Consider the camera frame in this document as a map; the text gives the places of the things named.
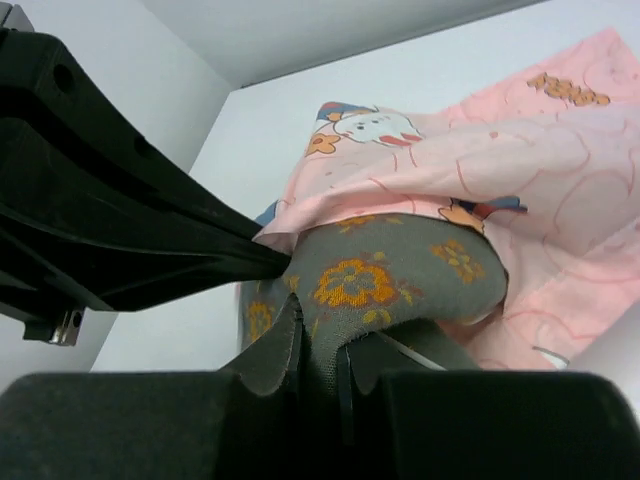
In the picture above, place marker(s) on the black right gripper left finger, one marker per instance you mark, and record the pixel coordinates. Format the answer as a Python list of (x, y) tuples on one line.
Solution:
[(239, 422)]

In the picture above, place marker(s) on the grey pillow with orange flowers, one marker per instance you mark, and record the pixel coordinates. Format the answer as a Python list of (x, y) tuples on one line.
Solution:
[(406, 276)]

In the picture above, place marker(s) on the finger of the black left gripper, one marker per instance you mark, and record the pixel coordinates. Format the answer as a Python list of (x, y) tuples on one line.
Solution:
[(93, 217)]

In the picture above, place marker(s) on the pink bunny print pillowcase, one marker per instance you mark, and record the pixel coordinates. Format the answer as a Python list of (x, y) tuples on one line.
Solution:
[(544, 165)]

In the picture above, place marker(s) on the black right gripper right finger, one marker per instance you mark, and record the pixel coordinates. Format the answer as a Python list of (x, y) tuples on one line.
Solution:
[(403, 420)]

